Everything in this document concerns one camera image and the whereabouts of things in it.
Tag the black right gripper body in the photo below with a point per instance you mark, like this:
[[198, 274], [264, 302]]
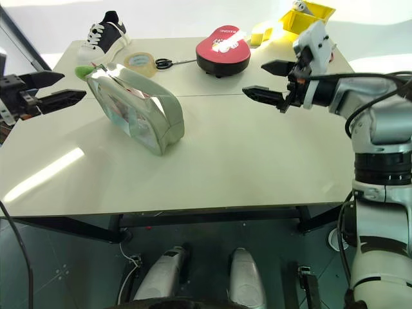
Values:
[[297, 84]]

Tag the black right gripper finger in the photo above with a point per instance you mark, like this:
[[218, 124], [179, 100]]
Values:
[[279, 68], [267, 95]]

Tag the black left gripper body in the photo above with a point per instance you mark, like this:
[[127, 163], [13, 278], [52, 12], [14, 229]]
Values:
[[16, 95]]

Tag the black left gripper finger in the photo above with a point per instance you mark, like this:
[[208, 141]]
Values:
[[62, 99], [43, 78]]

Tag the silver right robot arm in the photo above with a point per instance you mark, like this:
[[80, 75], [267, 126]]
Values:
[[381, 109]]

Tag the shiny silver foil bag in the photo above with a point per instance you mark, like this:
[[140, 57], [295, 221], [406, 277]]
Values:
[[145, 106]]

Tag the green fuzzy zipper pull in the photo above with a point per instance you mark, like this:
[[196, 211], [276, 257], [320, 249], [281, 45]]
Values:
[[82, 72]]

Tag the small yellow plastic box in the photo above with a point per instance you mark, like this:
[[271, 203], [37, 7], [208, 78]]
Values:
[[257, 35]]

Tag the yellow plastic bin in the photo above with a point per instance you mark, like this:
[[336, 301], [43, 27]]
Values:
[[299, 22]]

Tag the red and black case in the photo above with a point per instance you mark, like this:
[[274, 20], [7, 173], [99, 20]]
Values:
[[223, 51]]

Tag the white item in bin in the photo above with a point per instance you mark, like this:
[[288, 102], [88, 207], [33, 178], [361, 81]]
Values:
[[300, 5]]

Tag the black and white sneaker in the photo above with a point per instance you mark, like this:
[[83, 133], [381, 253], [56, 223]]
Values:
[[104, 38]]

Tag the clear packing tape roll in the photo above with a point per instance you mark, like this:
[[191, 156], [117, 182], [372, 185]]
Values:
[[143, 66]]

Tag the white round floor socket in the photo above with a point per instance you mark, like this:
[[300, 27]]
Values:
[[334, 239]]

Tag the silver right robot leg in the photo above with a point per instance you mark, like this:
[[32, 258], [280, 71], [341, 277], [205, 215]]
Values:
[[246, 280]]

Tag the silver robot leg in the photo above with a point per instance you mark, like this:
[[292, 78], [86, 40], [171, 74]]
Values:
[[162, 277], [246, 280]]

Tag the silver left robot leg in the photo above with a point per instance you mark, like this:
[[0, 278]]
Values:
[[162, 277]]

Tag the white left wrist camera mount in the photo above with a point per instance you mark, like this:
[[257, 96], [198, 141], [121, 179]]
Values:
[[4, 113]]

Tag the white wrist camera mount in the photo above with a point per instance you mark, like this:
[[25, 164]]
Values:
[[317, 43], [4, 113]]

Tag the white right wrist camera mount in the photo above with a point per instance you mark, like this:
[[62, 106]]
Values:
[[317, 43]]

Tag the dark metal frame bar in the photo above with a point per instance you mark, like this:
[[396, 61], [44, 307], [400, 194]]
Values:
[[22, 35]]

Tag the black metal table frame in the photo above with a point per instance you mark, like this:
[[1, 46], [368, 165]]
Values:
[[206, 219]]

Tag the black floor bracket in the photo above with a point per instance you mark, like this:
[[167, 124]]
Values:
[[309, 284]]

